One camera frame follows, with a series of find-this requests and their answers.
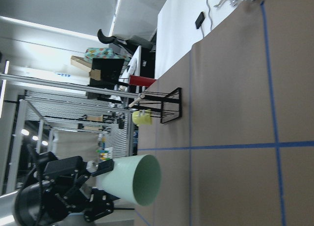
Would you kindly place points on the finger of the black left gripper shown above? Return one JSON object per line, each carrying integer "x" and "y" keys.
{"x": 102, "y": 201}
{"x": 103, "y": 167}

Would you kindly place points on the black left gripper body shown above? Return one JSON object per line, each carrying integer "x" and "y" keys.
{"x": 70, "y": 194}

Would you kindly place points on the green plastic cup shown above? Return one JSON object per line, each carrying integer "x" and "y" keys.
{"x": 135, "y": 179}

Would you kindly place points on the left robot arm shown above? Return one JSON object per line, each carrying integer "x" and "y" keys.
{"x": 29, "y": 206}

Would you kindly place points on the red cup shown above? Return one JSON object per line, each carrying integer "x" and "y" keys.
{"x": 141, "y": 81}

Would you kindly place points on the yellow mug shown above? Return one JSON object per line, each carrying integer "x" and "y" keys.
{"x": 142, "y": 117}

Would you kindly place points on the black computer monitor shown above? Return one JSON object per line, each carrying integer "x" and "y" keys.
{"x": 106, "y": 69}

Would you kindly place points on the cardboard box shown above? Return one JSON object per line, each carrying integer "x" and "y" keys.
{"x": 80, "y": 63}

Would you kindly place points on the colourful patterned bag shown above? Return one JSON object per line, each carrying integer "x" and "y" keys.
{"x": 91, "y": 53}

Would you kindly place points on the black office chair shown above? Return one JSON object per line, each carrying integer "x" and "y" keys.
{"x": 134, "y": 41}

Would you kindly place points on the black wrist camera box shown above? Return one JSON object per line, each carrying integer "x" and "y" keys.
{"x": 63, "y": 167}

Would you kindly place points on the wooden rack handle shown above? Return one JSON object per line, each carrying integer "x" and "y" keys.
{"x": 136, "y": 100}

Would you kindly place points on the black wire cup rack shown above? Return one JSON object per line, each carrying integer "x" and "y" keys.
{"x": 165, "y": 106}

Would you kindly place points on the aluminium frame post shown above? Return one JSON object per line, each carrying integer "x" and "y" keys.
{"x": 85, "y": 88}

